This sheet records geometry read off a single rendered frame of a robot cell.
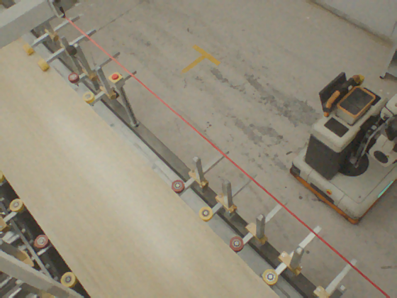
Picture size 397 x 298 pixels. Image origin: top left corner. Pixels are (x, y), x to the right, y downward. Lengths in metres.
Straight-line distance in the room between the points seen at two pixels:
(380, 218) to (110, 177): 2.09
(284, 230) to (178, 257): 1.22
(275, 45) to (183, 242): 2.65
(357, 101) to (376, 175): 0.71
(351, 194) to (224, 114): 1.39
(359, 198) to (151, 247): 1.60
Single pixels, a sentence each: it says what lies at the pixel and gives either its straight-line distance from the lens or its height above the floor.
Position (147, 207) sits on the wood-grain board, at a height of 0.90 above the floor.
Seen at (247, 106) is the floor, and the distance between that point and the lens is 3.80.
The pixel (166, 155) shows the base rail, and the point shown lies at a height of 0.70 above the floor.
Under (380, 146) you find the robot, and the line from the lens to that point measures 2.72.
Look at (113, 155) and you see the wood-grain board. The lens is 2.61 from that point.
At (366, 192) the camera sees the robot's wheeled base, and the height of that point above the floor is 0.28.
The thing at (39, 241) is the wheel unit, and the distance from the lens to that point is 2.53.
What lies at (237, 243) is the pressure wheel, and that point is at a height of 0.91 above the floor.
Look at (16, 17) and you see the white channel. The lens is 1.05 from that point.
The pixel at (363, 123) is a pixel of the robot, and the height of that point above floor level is 0.80.
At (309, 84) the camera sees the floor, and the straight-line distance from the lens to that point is 4.01.
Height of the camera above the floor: 3.03
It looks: 58 degrees down
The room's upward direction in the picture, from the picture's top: 11 degrees counter-clockwise
